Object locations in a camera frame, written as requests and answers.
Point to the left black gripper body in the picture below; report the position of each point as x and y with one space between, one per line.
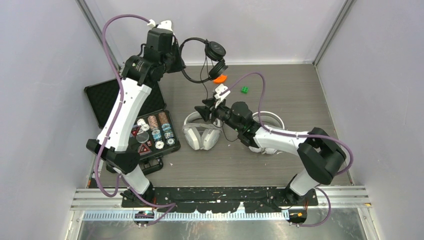
172 61

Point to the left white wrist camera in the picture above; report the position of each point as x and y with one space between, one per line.
166 24

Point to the black poker chip case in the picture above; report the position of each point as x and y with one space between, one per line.
152 135

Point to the white grey angular headphones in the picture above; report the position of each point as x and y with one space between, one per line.
201 136

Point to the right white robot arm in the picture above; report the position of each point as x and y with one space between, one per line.
320 154

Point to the green toy brick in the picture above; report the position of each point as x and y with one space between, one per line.
244 90

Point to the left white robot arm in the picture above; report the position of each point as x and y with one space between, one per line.
139 75

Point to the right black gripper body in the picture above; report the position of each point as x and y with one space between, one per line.
223 113

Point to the orange curved plastic piece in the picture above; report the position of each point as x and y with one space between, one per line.
220 80

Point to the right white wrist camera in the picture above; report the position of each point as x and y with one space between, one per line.
220 93

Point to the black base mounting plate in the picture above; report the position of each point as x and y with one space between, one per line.
219 200

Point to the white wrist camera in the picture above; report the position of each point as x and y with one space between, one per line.
220 93
166 24

